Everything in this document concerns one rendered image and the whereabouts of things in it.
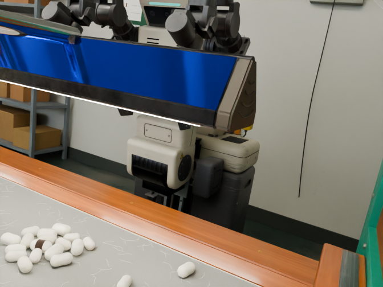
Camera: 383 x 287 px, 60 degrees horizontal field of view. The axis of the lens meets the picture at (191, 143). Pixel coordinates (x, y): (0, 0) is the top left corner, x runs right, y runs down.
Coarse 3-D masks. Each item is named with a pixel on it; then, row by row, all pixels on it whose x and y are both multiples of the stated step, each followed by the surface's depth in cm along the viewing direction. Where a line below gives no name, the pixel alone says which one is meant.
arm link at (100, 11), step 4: (100, 4) 114; (104, 4) 114; (108, 4) 113; (100, 8) 114; (104, 8) 113; (108, 8) 112; (100, 12) 113; (104, 12) 113; (108, 12) 112; (100, 16) 114; (104, 16) 113; (108, 16) 112; (100, 20) 115; (104, 20) 114; (108, 20) 114; (104, 24) 117; (108, 24) 116; (112, 24) 115; (112, 28) 115
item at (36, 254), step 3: (33, 249) 56; (36, 249) 56; (39, 249) 56; (33, 252) 55; (36, 252) 55; (39, 252) 56; (30, 255) 55; (33, 255) 54; (36, 255) 55; (39, 255) 55; (30, 258) 54; (33, 258) 54; (36, 258) 54; (39, 258) 55; (33, 261) 54; (36, 261) 54
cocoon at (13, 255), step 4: (8, 252) 54; (12, 252) 54; (16, 252) 54; (20, 252) 55; (24, 252) 55; (8, 256) 54; (12, 256) 54; (16, 256) 54; (20, 256) 54; (8, 260) 54; (12, 260) 54; (16, 260) 54
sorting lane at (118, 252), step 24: (0, 192) 79; (24, 192) 80; (0, 216) 68; (24, 216) 69; (48, 216) 71; (72, 216) 72; (0, 240) 60; (96, 240) 64; (120, 240) 66; (144, 240) 67; (0, 264) 53; (48, 264) 55; (72, 264) 56; (96, 264) 57; (120, 264) 58; (144, 264) 59; (168, 264) 60
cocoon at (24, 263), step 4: (24, 256) 53; (20, 260) 53; (24, 260) 52; (28, 260) 53; (20, 264) 52; (24, 264) 52; (28, 264) 52; (20, 268) 52; (24, 268) 52; (28, 268) 52; (24, 272) 52
